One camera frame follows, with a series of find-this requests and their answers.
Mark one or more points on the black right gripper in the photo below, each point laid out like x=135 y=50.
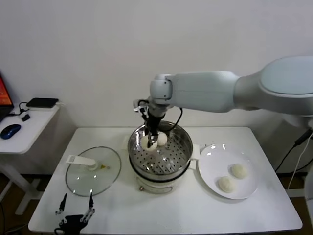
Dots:
x=154 y=123

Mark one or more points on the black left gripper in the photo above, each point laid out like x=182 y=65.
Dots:
x=71 y=222

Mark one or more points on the white steamed baozi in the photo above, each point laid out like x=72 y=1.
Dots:
x=163 y=139
x=146 y=144
x=238 y=170
x=226 y=184

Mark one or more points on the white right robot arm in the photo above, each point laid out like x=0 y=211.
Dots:
x=207 y=90

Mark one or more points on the stainless steel steamer basket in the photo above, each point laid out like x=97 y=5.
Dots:
x=182 y=149

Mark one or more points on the steel steamer pot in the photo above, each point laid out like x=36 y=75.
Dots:
x=156 y=188

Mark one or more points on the white side desk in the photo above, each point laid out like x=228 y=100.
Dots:
x=29 y=133

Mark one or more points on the white round plate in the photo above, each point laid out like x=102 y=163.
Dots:
x=244 y=156

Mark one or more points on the blue computer mouse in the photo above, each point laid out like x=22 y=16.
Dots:
x=10 y=130

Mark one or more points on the small black adapter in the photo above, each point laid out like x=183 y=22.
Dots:
x=26 y=117

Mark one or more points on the black flat box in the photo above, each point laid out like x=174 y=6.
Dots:
x=42 y=102

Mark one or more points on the laptop with red screen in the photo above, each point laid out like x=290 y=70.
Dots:
x=3 y=93

